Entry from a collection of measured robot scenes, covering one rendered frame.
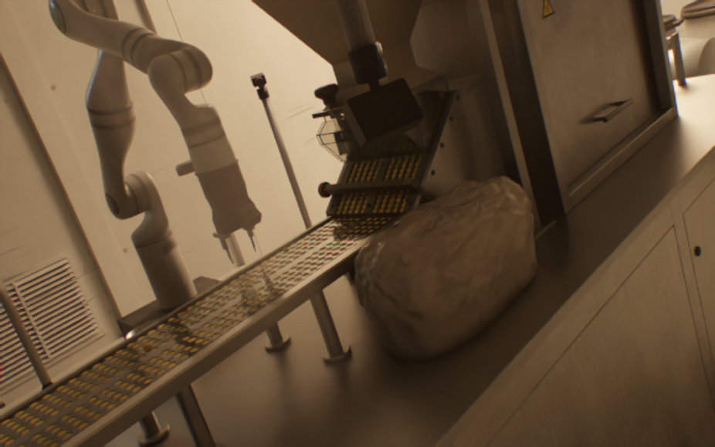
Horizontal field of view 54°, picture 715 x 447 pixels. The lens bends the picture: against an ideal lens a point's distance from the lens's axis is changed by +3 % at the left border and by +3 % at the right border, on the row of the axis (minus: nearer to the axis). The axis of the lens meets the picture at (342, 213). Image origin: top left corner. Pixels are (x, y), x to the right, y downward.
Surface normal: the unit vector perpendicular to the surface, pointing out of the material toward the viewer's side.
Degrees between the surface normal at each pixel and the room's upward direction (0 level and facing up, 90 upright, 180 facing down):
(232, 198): 98
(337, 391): 0
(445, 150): 90
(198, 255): 90
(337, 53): 118
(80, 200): 90
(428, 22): 90
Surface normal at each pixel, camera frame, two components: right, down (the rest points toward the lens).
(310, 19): -0.44, 0.78
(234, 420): -0.30, -0.91
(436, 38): -0.65, 0.40
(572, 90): 0.70, -0.02
